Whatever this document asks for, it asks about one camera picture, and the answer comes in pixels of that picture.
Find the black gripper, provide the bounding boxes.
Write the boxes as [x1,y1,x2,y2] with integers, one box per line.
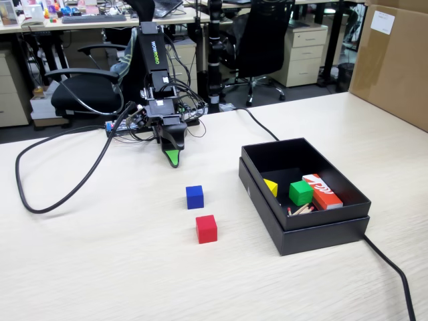
[143,98,189,169]

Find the red wooden cube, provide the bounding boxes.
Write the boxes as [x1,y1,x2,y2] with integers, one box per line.
[195,214,219,245]

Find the blue wooden cube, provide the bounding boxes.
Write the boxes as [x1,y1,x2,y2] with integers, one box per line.
[185,185,205,211]

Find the green wooden cube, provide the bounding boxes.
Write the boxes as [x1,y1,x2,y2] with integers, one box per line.
[288,180,314,207]

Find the beige drawer cabinet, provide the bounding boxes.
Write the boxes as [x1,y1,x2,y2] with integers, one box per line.
[165,38,198,93]
[0,49,33,128]

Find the thick black stand pole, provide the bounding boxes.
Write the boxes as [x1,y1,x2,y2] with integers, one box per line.
[205,0,224,114]

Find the striped grey shirt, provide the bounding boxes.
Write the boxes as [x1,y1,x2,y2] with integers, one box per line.
[109,26,140,88]

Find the black office chair with armrests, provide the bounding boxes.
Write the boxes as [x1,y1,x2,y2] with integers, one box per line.
[44,43,148,118]

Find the yellow wooden block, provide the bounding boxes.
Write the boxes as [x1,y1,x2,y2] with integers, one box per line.
[263,179,279,198]

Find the thin black pole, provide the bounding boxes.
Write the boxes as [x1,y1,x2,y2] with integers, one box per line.
[193,0,203,94]

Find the black mesh office chair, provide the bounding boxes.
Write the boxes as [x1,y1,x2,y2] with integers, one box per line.
[220,0,297,107]

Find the white paper box stack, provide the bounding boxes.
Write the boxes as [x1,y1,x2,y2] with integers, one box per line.
[29,85,72,128]

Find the black laptop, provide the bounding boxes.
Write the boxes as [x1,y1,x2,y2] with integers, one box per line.
[152,0,187,19]

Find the beige office desk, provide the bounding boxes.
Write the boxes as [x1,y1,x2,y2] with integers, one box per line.
[0,6,235,35]

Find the beige three-drawer cabinet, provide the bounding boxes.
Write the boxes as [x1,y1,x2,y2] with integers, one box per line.
[272,25,328,88]

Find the red white matchbox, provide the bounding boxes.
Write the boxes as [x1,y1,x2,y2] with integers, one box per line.
[302,173,344,211]

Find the black cardboard box lid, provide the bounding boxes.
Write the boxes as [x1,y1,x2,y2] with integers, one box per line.
[237,156,370,257]

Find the black cardboard box tray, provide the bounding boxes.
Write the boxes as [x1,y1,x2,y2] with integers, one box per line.
[241,136,372,231]

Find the black waste bin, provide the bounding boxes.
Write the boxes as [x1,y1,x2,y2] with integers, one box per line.
[336,62,355,94]

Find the white desk telephone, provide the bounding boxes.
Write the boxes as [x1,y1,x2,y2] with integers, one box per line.
[20,17,46,28]

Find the framed picture box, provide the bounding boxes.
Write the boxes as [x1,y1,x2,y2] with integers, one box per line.
[0,5,19,27]

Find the large brown cardboard box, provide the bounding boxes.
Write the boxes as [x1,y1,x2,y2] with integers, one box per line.
[348,0,428,133]

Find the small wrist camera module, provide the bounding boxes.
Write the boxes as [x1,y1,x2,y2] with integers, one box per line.
[125,102,148,130]

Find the thick black looped cable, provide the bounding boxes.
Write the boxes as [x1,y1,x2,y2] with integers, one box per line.
[15,101,138,215]

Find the black cable under box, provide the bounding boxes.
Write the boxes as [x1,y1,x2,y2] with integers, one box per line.
[230,106,417,321]

